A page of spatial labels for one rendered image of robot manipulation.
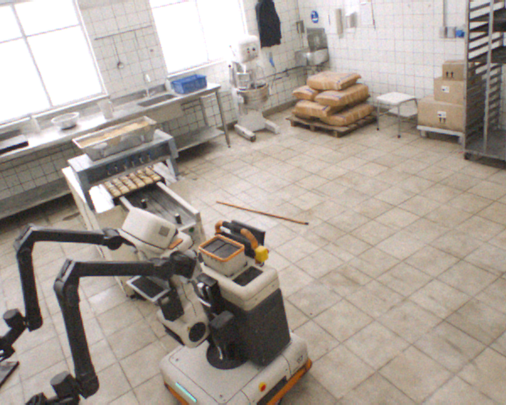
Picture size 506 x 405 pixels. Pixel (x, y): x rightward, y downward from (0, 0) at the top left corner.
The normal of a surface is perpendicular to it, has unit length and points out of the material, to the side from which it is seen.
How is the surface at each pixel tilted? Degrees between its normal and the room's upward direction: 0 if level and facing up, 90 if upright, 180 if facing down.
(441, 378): 0
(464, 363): 0
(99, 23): 90
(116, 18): 90
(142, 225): 43
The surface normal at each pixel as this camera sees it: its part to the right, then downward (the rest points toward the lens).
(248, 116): 0.40, 0.35
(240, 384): -0.18, -0.87
